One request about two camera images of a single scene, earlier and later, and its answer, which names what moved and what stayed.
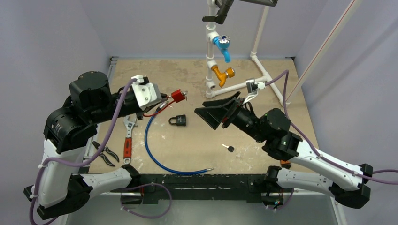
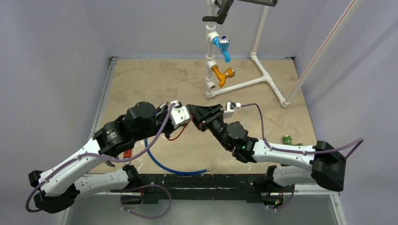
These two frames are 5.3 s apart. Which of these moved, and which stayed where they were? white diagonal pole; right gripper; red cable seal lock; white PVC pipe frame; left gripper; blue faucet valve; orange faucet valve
Moved: left gripper; right gripper; red cable seal lock
Stayed: white PVC pipe frame; blue faucet valve; white diagonal pole; orange faucet valve
